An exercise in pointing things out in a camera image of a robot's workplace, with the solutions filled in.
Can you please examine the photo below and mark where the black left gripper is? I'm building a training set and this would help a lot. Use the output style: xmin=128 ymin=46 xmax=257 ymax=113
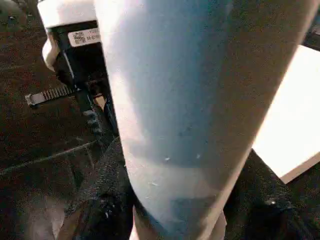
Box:
xmin=50 ymin=21 xmax=120 ymax=148

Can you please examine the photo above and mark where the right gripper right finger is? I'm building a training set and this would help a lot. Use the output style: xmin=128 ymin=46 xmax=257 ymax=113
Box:
xmin=221 ymin=150 xmax=320 ymax=240

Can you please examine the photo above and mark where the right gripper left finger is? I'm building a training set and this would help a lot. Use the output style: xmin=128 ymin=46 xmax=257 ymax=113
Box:
xmin=56 ymin=137 xmax=136 ymax=240

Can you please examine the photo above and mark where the white plastic table top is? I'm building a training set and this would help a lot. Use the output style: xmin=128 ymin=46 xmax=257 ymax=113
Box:
xmin=251 ymin=44 xmax=320 ymax=185

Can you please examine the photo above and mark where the white plastic table leg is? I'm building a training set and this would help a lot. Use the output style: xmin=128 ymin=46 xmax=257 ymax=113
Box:
xmin=92 ymin=0 xmax=320 ymax=240

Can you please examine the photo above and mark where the grey cable tie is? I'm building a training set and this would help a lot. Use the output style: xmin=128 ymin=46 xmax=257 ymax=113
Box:
xmin=25 ymin=84 xmax=77 ymax=107

